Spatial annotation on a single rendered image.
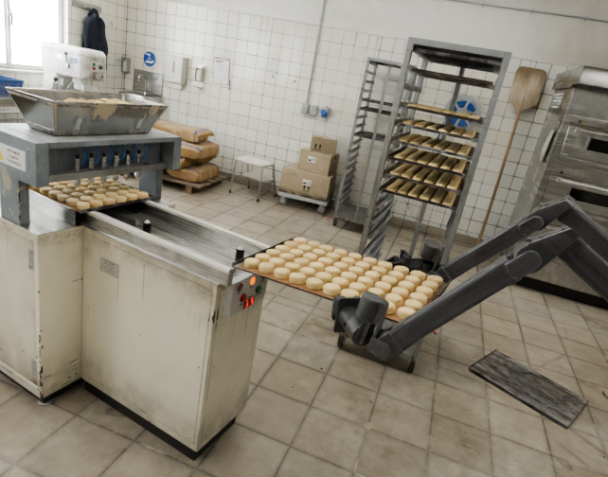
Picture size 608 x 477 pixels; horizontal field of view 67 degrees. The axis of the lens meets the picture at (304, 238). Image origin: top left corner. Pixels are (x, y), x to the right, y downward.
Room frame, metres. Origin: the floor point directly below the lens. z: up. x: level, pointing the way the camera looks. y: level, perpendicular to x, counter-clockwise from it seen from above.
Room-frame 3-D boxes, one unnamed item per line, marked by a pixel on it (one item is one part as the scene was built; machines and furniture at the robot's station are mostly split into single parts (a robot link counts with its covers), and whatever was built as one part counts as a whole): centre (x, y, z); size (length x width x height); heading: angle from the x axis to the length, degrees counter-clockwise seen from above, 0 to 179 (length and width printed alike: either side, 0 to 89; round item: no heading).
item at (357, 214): (5.18, -0.59, 0.93); 0.64 x 0.51 x 1.78; 168
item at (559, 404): (2.46, -1.54, 0.02); 0.60 x 0.40 x 0.03; 47
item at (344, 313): (1.06, -0.16, 0.99); 0.07 x 0.07 x 0.10; 19
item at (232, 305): (1.55, 0.17, 0.77); 0.24 x 0.04 x 0.14; 155
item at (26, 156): (1.92, 0.96, 1.01); 0.72 x 0.33 x 0.34; 155
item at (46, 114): (1.92, 0.96, 1.25); 0.56 x 0.29 x 0.14; 155
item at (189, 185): (5.64, 1.79, 0.06); 1.20 x 0.80 x 0.11; 77
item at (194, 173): (5.59, 1.50, 0.19); 0.72 x 0.42 x 0.15; 169
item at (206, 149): (5.56, 1.52, 0.47); 0.72 x 0.42 x 0.17; 170
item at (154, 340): (1.70, 0.50, 0.45); 0.70 x 0.34 x 0.90; 65
